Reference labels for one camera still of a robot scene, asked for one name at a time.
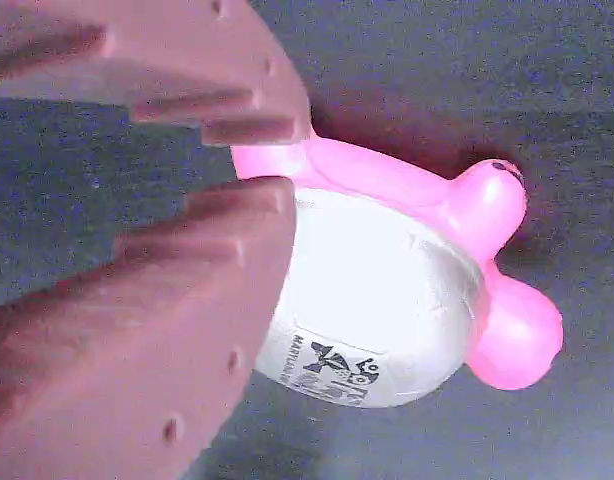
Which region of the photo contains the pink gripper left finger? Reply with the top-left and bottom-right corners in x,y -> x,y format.
0,178 -> 297,480

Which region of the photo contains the pink and white toy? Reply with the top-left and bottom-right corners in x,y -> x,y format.
231,133 -> 565,410

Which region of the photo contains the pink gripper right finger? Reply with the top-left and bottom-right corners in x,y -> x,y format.
0,0 -> 314,148

